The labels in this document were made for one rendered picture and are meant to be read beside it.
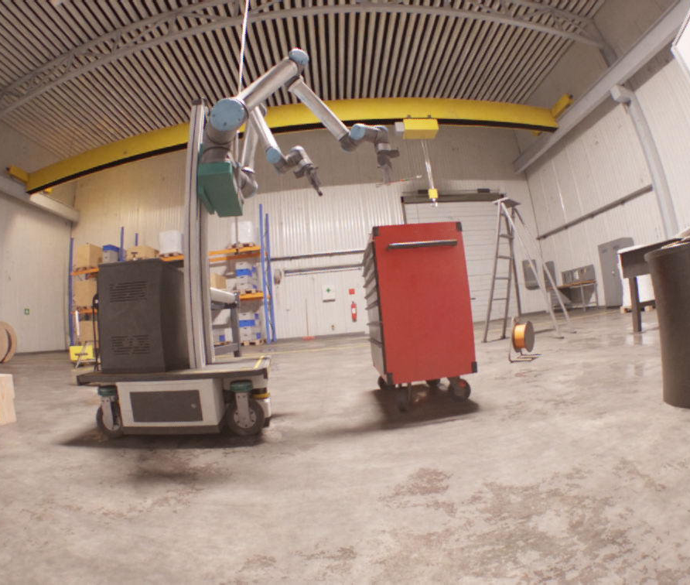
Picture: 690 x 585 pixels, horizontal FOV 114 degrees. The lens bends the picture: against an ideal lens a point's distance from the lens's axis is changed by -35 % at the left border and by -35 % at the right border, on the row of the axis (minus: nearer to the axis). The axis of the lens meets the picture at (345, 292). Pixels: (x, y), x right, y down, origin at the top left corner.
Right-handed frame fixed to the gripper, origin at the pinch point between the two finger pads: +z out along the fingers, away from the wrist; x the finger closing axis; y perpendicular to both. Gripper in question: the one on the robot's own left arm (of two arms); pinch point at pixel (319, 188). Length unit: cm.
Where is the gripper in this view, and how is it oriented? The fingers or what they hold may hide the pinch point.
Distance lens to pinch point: 216.8
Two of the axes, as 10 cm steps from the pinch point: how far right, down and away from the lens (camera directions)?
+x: -0.1, 2.0, 9.8
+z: 4.8, 8.6, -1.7
